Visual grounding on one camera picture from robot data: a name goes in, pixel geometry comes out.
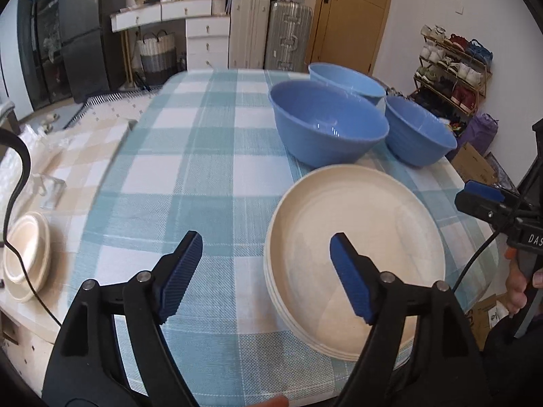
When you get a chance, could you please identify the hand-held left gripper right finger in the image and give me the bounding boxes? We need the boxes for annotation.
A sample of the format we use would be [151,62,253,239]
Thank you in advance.
[330,232,488,407]

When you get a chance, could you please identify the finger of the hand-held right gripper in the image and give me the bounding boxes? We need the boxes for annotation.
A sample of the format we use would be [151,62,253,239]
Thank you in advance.
[455,191,532,239]
[464,180,533,213]

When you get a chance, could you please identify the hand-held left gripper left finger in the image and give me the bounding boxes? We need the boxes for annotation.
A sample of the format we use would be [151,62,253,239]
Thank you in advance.
[42,231,203,407]

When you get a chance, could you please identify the stack of cream plates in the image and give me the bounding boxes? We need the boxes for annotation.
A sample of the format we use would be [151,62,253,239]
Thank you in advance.
[265,165,446,349]

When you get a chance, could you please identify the cream round plate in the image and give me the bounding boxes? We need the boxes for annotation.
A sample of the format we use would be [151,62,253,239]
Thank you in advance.
[263,258,382,355]
[265,280,400,362]

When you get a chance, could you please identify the blue plastic bowl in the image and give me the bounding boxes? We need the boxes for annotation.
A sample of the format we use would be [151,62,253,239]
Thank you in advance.
[383,95,458,167]
[308,62,387,108]
[268,81,390,169]

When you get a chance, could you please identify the small cream bowls stack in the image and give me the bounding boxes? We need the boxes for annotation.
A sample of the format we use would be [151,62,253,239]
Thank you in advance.
[3,211,52,286]

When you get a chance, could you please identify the person's right hand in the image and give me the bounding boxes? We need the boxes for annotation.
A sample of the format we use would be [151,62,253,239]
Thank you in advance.
[504,248,543,315]

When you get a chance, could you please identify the patterned plastic bag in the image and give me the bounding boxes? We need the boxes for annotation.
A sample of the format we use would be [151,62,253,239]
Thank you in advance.
[483,152,517,190]

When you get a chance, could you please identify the cat print cardboard box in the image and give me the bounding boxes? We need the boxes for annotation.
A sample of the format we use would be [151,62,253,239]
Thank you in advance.
[450,141,497,186]

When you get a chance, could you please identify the purple bag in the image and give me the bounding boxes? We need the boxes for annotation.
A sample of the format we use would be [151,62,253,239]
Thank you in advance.
[457,113,497,158]

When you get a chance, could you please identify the brown cardboard box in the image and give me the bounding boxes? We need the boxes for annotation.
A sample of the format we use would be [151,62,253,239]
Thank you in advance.
[466,294,510,351]

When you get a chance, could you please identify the wooden shoe rack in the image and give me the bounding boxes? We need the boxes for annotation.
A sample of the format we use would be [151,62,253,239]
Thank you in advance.
[413,33,493,116]

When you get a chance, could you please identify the shoe rack with shoes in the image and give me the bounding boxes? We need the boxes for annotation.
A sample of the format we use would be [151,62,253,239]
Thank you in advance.
[417,25,495,113]

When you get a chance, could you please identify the person's dark clothing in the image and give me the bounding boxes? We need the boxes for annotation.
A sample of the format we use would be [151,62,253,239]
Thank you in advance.
[481,309,543,407]

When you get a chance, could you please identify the clear acrylic holder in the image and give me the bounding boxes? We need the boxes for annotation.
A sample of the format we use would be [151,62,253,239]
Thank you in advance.
[29,173,67,209]

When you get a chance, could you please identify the beige checked tablecloth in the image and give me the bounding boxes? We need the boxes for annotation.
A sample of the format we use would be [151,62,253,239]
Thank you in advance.
[0,112,141,307]

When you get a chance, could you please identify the small cream dish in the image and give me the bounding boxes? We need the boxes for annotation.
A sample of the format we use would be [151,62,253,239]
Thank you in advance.
[2,263,44,304]

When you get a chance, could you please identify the tan wooden door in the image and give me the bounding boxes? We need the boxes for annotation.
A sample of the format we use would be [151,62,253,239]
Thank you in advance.
[305,0,398,75]

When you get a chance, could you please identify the woven grey white basket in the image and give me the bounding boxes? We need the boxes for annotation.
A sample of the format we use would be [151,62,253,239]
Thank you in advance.
[135,29,177,86]

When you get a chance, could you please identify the white dressing table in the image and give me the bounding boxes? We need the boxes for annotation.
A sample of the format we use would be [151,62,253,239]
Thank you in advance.
[110,0,232,71]

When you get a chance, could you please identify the silver suitcase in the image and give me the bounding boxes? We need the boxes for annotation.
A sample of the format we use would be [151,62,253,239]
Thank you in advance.
[265,0,314,73]

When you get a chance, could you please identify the white suitcase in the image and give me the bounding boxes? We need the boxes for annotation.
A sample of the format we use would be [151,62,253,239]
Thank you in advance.
[228,0,271,70]

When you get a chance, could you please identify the dark grey fridge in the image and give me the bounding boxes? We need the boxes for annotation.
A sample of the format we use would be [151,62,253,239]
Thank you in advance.
[57,0,115,103]

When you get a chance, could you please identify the dark glass cabinet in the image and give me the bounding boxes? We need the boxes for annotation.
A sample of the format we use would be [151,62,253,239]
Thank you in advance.
[16,0,65,112]

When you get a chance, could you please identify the black cable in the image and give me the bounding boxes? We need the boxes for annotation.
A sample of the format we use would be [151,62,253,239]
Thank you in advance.
[450,220,516,296]
[0,129,64,330]

